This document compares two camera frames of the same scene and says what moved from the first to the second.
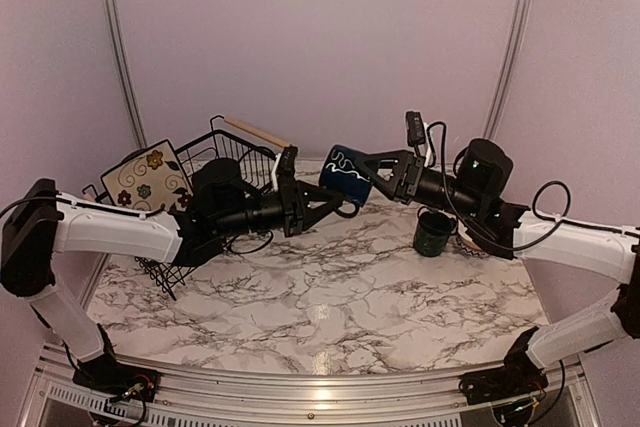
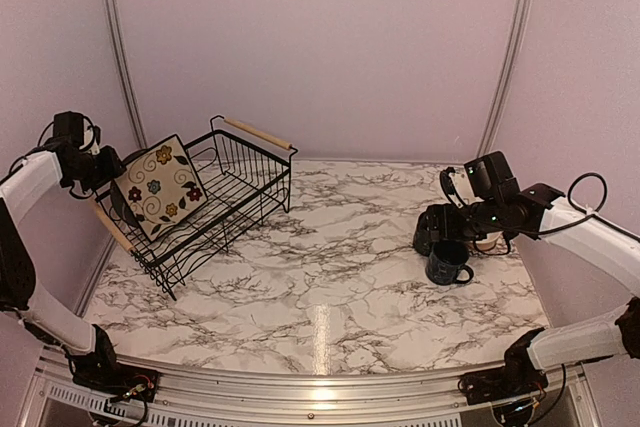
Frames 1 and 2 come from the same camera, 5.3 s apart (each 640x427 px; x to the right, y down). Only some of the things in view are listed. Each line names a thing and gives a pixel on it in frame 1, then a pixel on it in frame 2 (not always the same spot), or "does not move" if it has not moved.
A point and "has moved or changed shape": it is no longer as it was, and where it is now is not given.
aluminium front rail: (414, 399) does not move
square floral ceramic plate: (153, 179) has moved or changed shape
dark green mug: (433, 231) does not move
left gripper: (299, 215) -> (112, 169)
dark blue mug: (343, 173) -> (446, 260)
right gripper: (405, 163) -> (450, 231)
